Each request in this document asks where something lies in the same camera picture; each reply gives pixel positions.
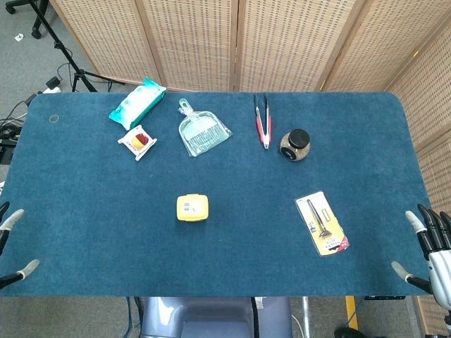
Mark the woven folding screen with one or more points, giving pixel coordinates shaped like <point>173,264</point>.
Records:
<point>282,42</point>

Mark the white power strip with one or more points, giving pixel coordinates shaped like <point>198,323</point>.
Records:
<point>51,90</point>

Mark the clear green dustpan in bag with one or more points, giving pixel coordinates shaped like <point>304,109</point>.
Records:
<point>202,135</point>

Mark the white snack packet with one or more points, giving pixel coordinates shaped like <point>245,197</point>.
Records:
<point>137,142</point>

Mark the yellow floor tape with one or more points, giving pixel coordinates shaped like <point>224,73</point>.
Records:
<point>351,313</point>

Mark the black power adapter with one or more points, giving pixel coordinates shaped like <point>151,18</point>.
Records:
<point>53,82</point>

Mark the glass jar with black lid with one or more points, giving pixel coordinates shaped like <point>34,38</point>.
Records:
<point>295,146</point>

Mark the black tripod stand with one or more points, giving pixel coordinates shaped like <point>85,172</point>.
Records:
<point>53,33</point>

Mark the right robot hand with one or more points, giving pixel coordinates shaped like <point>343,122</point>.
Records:
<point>438,271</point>

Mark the green box with yellow lid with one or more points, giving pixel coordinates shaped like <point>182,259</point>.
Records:
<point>192,207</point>

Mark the white paper scrap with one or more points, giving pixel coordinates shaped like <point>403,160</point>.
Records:
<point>19,36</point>

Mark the teal wet wipes pack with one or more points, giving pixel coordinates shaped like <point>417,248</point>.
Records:
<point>137,104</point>

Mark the red steel tongs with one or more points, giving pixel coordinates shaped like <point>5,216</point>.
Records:
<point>264,130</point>

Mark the razor in yellow blister pack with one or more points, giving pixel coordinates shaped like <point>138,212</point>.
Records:
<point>322,223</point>

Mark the silver table leg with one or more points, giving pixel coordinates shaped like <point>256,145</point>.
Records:
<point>305,317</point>

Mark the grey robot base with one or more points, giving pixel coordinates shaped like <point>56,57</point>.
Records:
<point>211,317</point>

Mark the black chair base with casters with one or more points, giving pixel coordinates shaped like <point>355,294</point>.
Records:
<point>37,30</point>

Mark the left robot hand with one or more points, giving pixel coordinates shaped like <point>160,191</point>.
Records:
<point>14,216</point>

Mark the blue table mat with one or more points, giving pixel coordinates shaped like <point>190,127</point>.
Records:
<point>229,246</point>

